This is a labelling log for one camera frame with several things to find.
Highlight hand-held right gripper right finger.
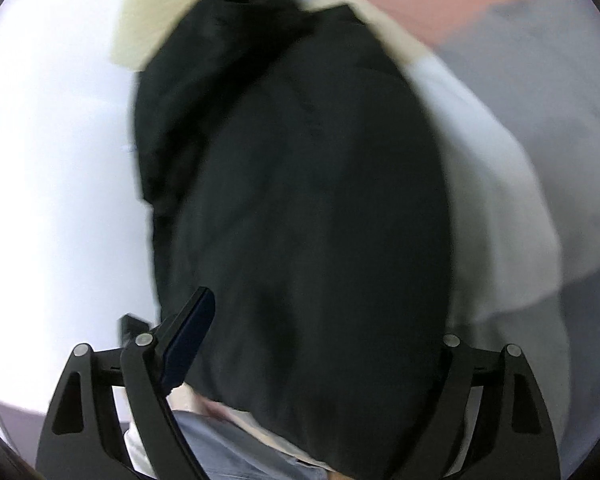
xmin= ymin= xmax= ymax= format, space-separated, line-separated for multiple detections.
xmin=380 ymin=334 xmax=562 ymax=480

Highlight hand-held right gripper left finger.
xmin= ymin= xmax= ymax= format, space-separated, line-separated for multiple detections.
xmin=34 ymin=287 xmax=216 ymax=480

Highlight black puffer jacket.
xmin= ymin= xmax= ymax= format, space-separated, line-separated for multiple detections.
xmin=132 ymin=0 xmax=455 ymax=480

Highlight person's grey jeans legs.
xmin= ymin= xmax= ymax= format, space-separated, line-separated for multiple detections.
xmin=172 ymin=409 xmax=341 ymax=480

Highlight checkered patchwork blanket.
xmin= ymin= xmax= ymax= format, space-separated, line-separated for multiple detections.
xmin=252 ymin=0 xmax=600 ymax=466

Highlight cream quilted headboard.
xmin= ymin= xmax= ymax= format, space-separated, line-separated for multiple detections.
xmin=111 ymin=0 xmax=261 ymax=72

